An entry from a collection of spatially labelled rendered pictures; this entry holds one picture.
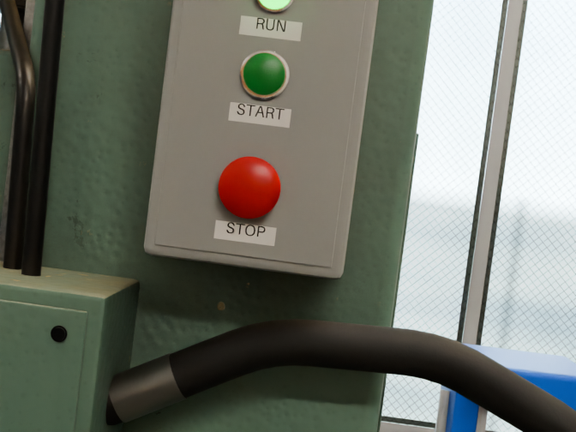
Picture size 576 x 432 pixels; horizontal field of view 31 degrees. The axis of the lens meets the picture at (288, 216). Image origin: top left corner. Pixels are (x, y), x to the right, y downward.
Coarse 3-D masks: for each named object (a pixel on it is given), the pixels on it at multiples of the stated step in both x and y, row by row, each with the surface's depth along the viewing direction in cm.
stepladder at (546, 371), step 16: (496, 352) 136; (512, 352) 138; (528, 352) 139; (512, 368) 126; (528, 368) 127; (544, 368) 129; (560, 368) 130; (544, 384) 125; (560, 384) 125; (448, 400) 131; (464, 400) 127; (448, 416) 130; (464, 416) 127; (480, 416) 131
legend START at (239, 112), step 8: (232, 104) 50; (240, 104) 50; (248, 104) 50; (232, 112) 50; (240, 112) 50; (248, 112) 50; (256, 112) 50; (264, 112) 50; (272, 112) 50; (280, 112) 50; (288, 112) 50; (232, 120) 50; (240, 120) 50; (248, 120) 50; (256, 120) 50; (264, 120) 50; (272, 120) 50; (280, 120) 50; (288, 120) 50
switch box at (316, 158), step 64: (192, 0) 50; (320, 0) 50; (192, 64) 50; (320, 64) 50; (192, 128) 50; (256, 128) 50; (320, 128) 50; (192, 192) 51; (320, 192) 50; (192, 256) 51; (256, 256) 50; (320, 256) 50
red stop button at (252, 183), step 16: (240, 160) 50; (256, 160) 49; (224, 176) 50; (240, 176) 49; (256, 176) 49; (272, 176) 49; (224, 192) 50; (240, 192) 49; (256, 192) 49; (272, 192) 49; (240, 208) 49; (256, 208) 49; (272, 208) 50
